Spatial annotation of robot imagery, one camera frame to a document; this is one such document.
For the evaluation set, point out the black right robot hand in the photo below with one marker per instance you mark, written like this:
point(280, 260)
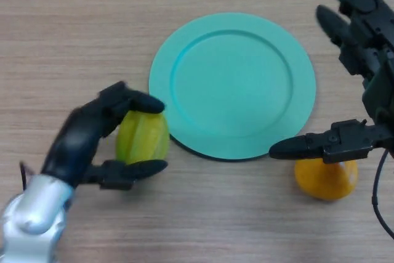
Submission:
point(375, 90)

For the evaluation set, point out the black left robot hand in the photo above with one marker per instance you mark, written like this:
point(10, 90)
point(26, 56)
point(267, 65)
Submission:
point(77, 139)

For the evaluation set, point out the yellow-green starfruit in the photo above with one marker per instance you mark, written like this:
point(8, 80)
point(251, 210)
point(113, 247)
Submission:
point(144, 139)

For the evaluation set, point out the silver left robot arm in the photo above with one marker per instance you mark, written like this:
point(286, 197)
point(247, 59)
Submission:
point(30, 213)

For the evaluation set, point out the green round plate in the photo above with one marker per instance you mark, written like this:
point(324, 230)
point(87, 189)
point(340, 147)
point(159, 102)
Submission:
point(232, 90)

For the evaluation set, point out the orange fruit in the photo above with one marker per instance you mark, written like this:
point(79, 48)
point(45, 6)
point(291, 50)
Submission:
point(323, 180)

